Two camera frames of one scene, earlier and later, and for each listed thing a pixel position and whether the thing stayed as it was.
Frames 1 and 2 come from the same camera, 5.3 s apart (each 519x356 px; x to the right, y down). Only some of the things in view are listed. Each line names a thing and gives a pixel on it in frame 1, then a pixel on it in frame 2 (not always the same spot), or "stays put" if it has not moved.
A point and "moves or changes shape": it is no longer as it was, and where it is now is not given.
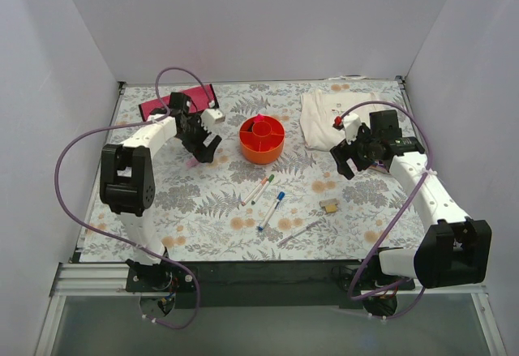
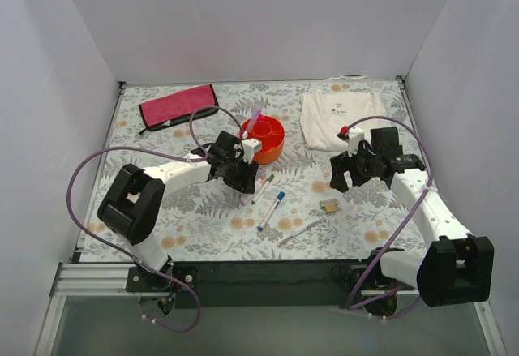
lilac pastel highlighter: (192, 163) moves or changes shape
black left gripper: (198, 139) -> (242, 175)
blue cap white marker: (280, 197) stays put
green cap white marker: (269, 180) stays put
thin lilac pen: (285, 240) stays put
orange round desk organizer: (261, 142) stays put
